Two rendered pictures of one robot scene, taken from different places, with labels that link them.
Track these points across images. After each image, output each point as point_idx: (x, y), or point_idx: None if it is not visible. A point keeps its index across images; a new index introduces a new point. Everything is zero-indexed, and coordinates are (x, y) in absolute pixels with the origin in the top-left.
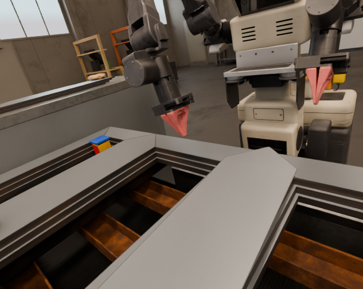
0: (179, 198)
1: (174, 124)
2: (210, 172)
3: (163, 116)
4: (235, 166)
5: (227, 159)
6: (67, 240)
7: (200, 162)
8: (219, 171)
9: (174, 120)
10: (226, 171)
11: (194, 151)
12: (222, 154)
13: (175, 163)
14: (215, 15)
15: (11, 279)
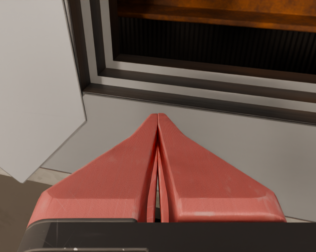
0: (299, 17)
1: (141, 144)
2: (65, 16)
3: (208, 198)
4: (23, 74)
5: (69, 108)
6: None
7: (174, 90)
8: (42, 30)
9: (100, 161)
10: (26, 37)
11: (218, 139)
12: (105, 132)
13: (309, 81)
14: None
15: None
